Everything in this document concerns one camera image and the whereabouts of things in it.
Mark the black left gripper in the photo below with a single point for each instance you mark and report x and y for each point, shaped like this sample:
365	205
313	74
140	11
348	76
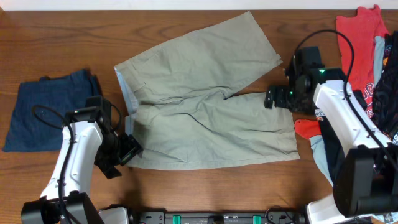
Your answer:
131	147

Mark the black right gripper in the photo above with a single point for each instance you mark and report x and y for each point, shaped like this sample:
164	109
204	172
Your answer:
281	90

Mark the khaki shorts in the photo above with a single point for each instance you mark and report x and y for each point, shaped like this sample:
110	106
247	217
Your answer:
186	106

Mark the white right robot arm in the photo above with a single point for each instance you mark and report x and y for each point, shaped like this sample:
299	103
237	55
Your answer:
366	182

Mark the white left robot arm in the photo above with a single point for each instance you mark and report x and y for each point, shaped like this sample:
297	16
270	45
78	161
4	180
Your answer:
66	197

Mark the red t-shirt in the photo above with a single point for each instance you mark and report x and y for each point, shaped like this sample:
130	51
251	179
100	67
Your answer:
361	30

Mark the black orange patterned jersey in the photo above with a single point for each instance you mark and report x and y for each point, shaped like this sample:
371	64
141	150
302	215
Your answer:
385	93

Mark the folded navy blue shorts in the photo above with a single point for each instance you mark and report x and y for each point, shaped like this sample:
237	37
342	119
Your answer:
35	123

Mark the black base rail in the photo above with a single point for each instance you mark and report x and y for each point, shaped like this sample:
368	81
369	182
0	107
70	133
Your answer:
271	216

